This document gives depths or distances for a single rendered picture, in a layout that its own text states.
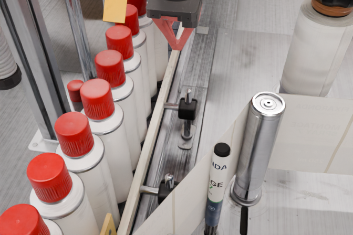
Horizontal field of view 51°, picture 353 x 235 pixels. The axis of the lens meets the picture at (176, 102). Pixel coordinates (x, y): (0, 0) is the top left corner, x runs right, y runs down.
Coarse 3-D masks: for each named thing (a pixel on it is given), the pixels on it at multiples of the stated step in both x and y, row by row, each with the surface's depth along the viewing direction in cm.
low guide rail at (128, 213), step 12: (180, 24) 78; (180, 36) 75; (168, 72) 67; (168, 84) 65; (156, 108) 60; (156, 120) 59; (156, 132) 58; (144, 144) 55; (144, 156) 54; (144, 168) 52; (132, 192) 49; (132, 204) 48; (132, 216) 48; (120, 228) 46
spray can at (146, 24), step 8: (128, 0) 53; (136, 0) 53; (144, 0) 54; (144, 8) 55; (144, 16) 55; (144, 24) 55; (152, 24) 57; (144, 32) 56; (152, 32) 58; (152, 40) 59; (152, 48) 59; (152, 56) 60; (152, 64) 62; (152, 72) 63; (152, 80) 64; (152, 88) 65; (152, 96) 66
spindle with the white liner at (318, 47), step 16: (320, 0) 51; (336, 0) 49; (352, 0) 48; (304, 16) 53; (320, 16) 52; (336, 16) 52; (352, 16) 52; (304, 32) 54; (320, 32) 52; (336, 32) 52; (352, 32) 53; (304, 48) 56; (320, 48) 54; (336, 48) 54; (288, 64) 61; (304, 64) 57; (320, 64) 56; (336, 64) 57; (288, 80) 62; (304, 80) 59; (320, 80) 58; (320, 96) 61
